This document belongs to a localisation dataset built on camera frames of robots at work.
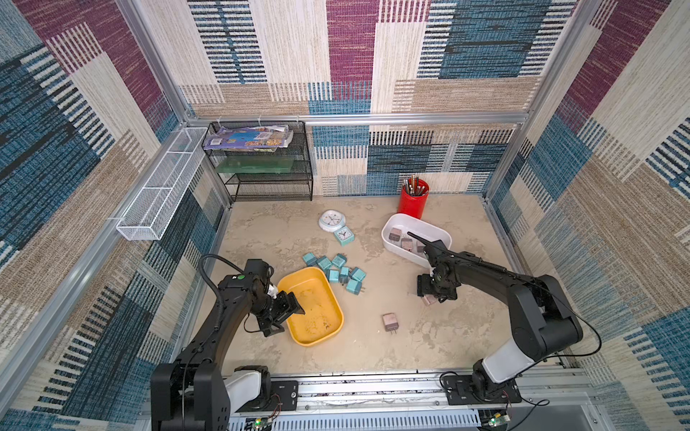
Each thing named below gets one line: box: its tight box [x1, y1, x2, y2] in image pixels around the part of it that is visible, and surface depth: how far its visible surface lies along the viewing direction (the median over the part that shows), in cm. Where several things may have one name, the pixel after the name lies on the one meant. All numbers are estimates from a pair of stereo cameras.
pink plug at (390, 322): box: [381, 312, 399, 335], surface depth 86 cm
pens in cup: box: [401, 174, 425, 197], surface depth 104 cm
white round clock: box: [318, 209, 346, 233], surface depth 111 cm
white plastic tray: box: [380, 213, 452, 268], surface depth 107 cm
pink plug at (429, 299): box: [422, 294, 438, 307], surface depth 91 cm
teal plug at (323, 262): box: [316, 255, 332, 272], surface depth 101 cm
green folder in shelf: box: [215, 153, 294, 174], surface depth 101 cm
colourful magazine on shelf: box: [203, 124, 293, 152], surface depth 82 cm
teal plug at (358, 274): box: [351, 266, 367, 282], surface depth 96 cm
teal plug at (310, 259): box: [301, 252, 318, 267], surface depth 101 cm
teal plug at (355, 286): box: [345, 278, 366, 296], surface depth 94 cm
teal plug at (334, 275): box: [328, 268, 341, 283], surface depth 96 cm
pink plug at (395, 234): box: [389, 227, 402, 242], surface depth 107 cm
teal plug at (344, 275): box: [339, 265, 350, 286], surface depth 96 cm
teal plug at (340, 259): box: [331, 253, 348, 267], surface depth 101 cm
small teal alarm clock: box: [334, 226, 355, 247], surface depth 107 cm
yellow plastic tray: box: [277, 266, 345, 348], surface depth 91 cm
